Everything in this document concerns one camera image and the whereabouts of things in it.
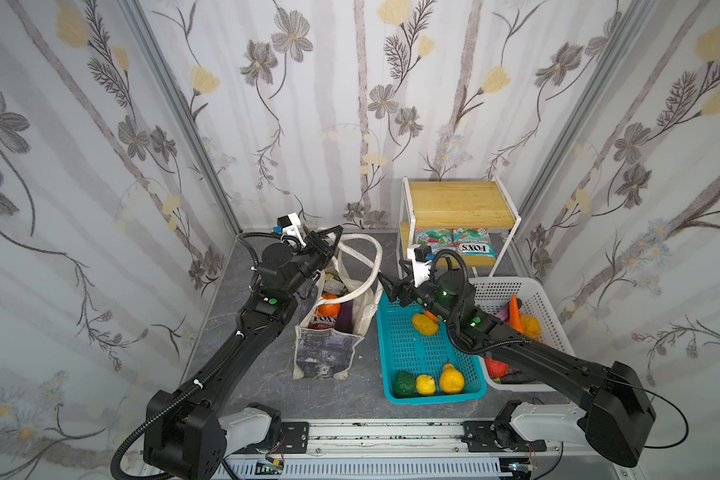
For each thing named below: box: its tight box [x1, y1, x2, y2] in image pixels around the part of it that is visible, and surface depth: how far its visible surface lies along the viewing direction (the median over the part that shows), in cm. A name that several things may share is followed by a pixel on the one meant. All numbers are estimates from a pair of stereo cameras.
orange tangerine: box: [318, 293, 341, 317], surface depth 86 cm
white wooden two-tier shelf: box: [396, 176, 521, 278], surface depth 86 cm
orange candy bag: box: [308, 309, 338, 330], surface depth 87 cm
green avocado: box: [393, 371, 416, 398], surface depth 79 cm
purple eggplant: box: [336, 300, 354, 334], surface depth 88 cm
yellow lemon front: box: [416, 374, 436, 396], surface depth 80 cm
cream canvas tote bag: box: [292, 233, 383, 380], surface depth 73 cm
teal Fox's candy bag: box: [451, 228, 497, 258], surface depth 95 cm
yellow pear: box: [440, 363, 465, 394], surface depth 80 cm
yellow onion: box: [520, 314, 541, 340], surface depth 90 cm
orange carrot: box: [508, 294, 524, 334], surface depth 92 cm
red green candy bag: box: [415, 228, 455, 249], surface depth 95 cm
